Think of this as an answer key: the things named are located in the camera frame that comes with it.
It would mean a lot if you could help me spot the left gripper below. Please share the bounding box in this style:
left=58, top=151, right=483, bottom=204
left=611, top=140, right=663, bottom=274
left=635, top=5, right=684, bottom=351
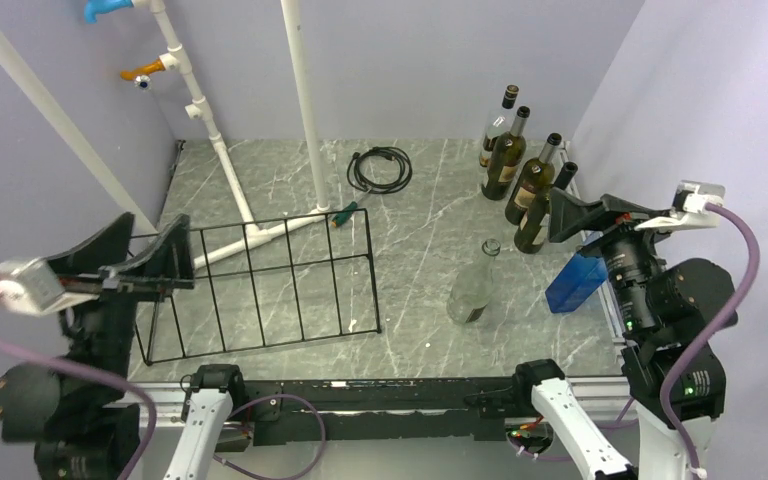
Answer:
left=44, top=208, right=194, bottom=399

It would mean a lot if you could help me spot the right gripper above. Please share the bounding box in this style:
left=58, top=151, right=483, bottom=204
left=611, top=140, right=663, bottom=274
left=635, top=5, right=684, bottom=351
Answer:
left=547, top=183, right=681, bottom=330

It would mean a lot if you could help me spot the dark green wine bottle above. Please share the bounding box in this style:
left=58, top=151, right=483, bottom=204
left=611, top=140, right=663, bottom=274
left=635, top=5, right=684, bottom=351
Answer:
left=514, top=161, right=579, bottom=254

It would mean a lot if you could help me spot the olive green wine bottle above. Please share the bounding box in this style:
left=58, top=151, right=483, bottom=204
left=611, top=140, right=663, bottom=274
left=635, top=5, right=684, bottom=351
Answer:
left=504, top=132, right=563, bottom=225

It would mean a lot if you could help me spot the blue square glass bottle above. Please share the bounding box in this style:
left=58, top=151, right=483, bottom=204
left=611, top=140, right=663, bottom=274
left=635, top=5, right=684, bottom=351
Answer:
left=545, top=253, right=607, bottom=314

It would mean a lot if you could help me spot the clear glass bottle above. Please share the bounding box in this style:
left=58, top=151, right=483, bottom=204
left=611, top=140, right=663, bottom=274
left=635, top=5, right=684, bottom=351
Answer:
left=446, top=238, right=501, bottom=325

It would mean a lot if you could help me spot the black wire wine rack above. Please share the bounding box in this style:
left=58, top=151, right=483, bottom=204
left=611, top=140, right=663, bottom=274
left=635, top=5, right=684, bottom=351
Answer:
left=134, top=208, right=383, bottom=366

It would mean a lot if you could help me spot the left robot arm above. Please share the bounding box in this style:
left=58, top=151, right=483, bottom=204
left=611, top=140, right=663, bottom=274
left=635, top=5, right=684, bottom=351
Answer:
left=0, top=213, right=195, bottom=479

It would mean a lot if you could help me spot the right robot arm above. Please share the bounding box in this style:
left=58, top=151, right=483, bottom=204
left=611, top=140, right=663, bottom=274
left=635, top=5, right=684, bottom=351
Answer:
left=510, top=182, right=760, bottom=479

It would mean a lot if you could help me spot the dark wine bottle grey cap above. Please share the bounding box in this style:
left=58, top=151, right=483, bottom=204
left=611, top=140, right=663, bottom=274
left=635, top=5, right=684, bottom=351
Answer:
left=481, top=106, right=530, bottom=201

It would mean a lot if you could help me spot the clear bottle black cap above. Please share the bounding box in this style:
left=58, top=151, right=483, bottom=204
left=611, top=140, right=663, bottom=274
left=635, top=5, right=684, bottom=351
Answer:
left=478, top=84, right=520, bottom=168

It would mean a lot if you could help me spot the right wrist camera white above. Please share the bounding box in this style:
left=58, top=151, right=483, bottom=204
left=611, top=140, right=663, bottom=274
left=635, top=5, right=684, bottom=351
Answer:
left=634, top=180, right=726, bottom=234

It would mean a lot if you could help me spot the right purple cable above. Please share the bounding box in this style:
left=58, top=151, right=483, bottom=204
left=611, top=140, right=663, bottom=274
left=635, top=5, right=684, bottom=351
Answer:
left=658, top=201, right=762, bottom=475

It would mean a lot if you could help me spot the green handled screwdriver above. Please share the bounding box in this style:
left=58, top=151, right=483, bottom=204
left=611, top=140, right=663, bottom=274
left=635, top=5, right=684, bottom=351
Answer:
left=330, top=192, right=371, bottom=228

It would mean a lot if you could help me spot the coiled black cable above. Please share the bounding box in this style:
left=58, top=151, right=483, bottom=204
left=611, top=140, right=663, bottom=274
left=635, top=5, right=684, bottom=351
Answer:
left=346, top=146, right=414, bottom=195

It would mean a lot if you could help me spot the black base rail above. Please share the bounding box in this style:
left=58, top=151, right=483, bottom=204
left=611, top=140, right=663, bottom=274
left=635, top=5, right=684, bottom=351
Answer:
left=225, top=376, right=538, bottom=446

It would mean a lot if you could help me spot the blue tap handle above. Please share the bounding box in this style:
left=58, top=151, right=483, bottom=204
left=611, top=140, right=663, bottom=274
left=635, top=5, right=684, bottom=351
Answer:
left=83, top=0, right=134, bottom=24

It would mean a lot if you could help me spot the white pvc pipe frame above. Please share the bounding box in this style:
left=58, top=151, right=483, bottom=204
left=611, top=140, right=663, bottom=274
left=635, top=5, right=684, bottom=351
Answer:
left=0, top=0, right=330, bottom=269

